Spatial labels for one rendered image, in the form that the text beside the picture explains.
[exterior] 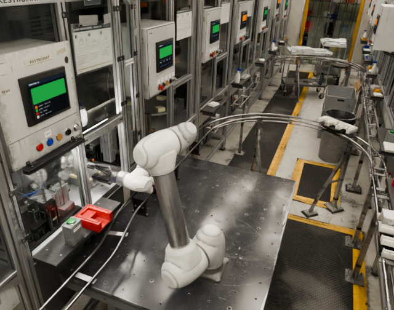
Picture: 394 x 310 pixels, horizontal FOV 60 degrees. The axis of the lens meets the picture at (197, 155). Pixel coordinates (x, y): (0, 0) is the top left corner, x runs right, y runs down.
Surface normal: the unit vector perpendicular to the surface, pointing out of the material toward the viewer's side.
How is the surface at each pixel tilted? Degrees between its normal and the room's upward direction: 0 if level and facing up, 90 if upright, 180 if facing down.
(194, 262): 69
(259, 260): 0
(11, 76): 90
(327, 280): 0
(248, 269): 0
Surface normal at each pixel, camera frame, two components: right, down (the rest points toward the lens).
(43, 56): 0.93, 0.20
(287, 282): 0.04, -0.88
